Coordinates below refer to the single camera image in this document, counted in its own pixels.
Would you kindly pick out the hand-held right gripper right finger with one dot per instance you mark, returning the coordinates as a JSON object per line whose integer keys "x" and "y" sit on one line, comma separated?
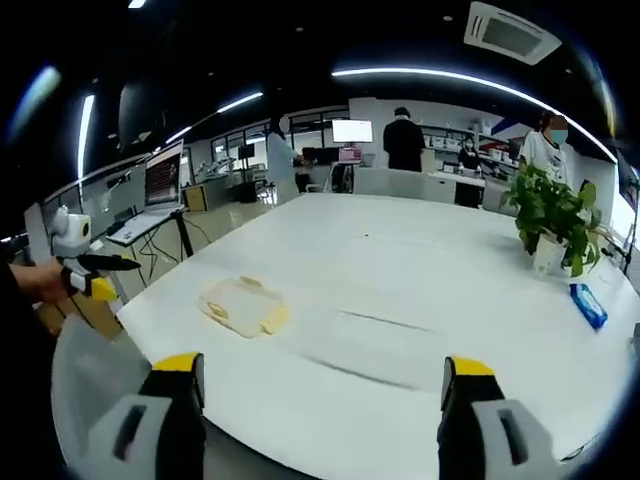
{"x": 475, "y": 440}

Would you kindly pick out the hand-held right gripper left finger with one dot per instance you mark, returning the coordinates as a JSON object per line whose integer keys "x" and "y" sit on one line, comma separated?
{"x": 165, "y": 440}

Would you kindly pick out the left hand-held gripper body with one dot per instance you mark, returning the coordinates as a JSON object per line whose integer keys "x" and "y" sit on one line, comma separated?
{"x": 70, "y": 235}

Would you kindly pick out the person's left hand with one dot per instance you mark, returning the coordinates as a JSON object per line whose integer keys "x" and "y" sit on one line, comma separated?
{"x": 42, "y": 282}

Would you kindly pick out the brown cardboard box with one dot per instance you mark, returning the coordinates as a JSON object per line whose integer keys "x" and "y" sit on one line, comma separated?
{"x": 90, "y": 312}

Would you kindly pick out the grey chair back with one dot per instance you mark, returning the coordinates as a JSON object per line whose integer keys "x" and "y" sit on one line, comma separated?
{"x": 95, "y": 370}

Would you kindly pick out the black laptop stand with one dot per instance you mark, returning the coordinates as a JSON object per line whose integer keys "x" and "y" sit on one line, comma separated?
{"x": 182, "y": 232}

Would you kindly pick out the open silver laptop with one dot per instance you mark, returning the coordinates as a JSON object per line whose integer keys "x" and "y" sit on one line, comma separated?
{"x": 162, "y": 182}

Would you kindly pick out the short ceiling light strip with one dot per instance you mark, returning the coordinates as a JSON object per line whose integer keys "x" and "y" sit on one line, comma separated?
{"x": 85, "y": 132}
{"x": 241, "y": 101}

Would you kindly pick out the wooden cabinet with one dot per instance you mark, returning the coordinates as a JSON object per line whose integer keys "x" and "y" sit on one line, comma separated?
{"x": 195, "y": 198}

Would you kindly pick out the blue wet wipes packet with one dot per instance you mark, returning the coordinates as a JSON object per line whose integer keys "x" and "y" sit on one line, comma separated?
{"x": 589, "y": 305}

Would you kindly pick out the green potted plant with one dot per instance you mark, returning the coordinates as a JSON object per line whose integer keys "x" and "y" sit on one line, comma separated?
{"x": 555, "y": 215}

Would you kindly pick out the black tripod stand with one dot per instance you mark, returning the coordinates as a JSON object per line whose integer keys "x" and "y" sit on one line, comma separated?
{"x": 631, "y": 235}

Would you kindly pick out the white bright monitor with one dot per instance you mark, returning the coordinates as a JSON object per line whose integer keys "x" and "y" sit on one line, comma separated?
{"x": 352, "y": 131}

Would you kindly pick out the long curved ceiling light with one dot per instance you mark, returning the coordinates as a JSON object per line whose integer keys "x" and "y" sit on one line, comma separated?
{"x": 450, "y": 75}

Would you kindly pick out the white ceiling air vent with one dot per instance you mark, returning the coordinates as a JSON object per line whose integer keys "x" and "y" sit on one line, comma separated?
{"x": 510, "y": 32}

